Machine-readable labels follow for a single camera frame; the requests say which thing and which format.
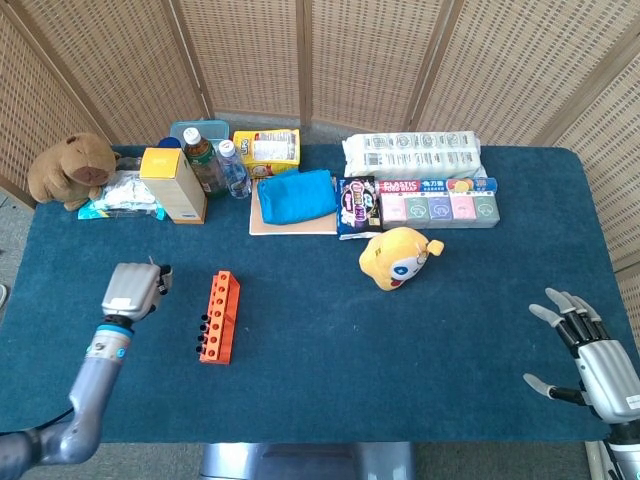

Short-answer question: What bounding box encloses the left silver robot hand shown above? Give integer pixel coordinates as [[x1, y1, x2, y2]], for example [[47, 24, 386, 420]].
[[101, 262, 174, 324]]

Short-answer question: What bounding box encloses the blue carpet table cover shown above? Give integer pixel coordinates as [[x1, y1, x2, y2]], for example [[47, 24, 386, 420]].
[[0, 143, 619, 444]]

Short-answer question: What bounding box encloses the dark purple printed packet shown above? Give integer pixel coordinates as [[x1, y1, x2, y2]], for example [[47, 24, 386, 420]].
[[336, 175, 384, 240]]

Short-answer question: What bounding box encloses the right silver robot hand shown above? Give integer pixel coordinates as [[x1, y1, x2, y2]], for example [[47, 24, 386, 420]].
[[522, 287, 640, 425]]

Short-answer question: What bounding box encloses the yellow plush toy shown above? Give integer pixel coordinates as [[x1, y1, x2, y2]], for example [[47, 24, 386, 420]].
[[358, 226, 445, 293]]

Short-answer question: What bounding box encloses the beige flat board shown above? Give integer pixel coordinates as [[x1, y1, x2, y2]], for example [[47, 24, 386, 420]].
[[248, 178, 339, 236]]

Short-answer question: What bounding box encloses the blue folded cloth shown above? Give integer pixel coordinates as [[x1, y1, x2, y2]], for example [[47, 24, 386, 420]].
[[256, 168, 338, 226]]

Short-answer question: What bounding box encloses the silver wet wipes pack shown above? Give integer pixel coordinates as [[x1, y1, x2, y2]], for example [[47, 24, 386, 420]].
[[77, 169, 166, 221]]

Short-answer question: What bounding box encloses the pastel tissue pack bundle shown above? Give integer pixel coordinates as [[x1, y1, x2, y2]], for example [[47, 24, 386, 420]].
[[379, 191, 501, 230]]

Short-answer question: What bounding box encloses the clear water bottle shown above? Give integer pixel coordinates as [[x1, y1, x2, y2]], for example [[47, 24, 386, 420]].
[[217, 139, 253, 200]]

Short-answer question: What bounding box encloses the white paper towel pack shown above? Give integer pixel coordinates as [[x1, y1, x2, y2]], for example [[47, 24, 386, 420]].
[[342, 130, 486, 181]]

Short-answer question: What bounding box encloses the plastic food wrap box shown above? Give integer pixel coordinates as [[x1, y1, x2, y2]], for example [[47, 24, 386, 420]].
[[377, 177, 499, 196]]

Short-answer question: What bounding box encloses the orange tube rack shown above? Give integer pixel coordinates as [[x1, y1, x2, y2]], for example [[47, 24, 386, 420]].
[[198, 270, 241, 366]]

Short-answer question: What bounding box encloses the wicker folding screen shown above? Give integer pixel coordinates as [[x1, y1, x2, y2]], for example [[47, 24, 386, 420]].
[[0, 0, 640, 351]]

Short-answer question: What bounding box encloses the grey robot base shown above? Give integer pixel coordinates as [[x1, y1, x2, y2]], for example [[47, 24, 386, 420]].
[[199, 442, 416, 480]]

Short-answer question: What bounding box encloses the blue lidded plastic container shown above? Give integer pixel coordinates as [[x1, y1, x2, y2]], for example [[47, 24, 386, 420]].
[[168, 119, 232, 151]]

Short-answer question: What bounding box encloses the brown capybara plush toy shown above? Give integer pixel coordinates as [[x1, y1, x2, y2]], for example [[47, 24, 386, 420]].
[[27, 132, 121, 211]]

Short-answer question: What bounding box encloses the cream and yellow carton box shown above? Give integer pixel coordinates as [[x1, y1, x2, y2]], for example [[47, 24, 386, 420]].
[[138, 146, 208, 225]]

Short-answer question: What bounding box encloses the yellow snack bag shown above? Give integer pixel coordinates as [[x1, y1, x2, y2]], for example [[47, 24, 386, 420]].
[[232, 128, 302, 180]]

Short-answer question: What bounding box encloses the green tea bottle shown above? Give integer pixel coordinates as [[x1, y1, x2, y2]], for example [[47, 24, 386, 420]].
[[181, 126, 227, 197]]

